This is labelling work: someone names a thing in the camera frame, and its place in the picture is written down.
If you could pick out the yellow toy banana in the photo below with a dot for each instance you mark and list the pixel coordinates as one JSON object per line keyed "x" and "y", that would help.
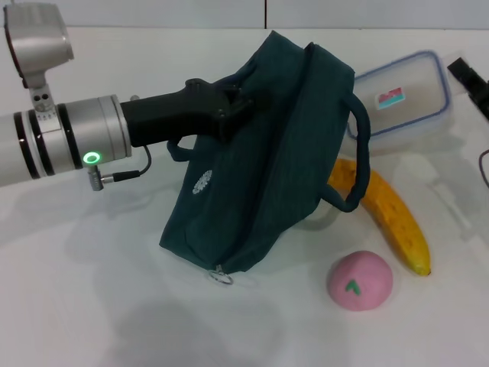
{"x": 397, "y": 218}

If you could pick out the clear blue-rimmed plastic container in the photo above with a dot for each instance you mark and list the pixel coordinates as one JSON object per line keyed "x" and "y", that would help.
{"x": 405, "y": 91}

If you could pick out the dark teal insulated bag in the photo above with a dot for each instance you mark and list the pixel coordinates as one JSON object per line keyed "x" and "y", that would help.
{"x": 294, "y": 145}

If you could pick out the pink toy peach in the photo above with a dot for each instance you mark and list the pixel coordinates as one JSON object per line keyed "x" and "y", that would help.
{"x": 359, "y": 275}

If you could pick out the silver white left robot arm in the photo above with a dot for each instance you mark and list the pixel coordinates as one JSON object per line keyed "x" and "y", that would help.
{"x": 57, "y": 137}

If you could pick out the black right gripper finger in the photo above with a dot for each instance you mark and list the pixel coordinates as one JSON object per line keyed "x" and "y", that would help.
{"x": 471, "y": 84}

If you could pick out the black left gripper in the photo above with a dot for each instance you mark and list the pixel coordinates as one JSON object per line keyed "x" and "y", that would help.
{"x": 172, "y": 114}

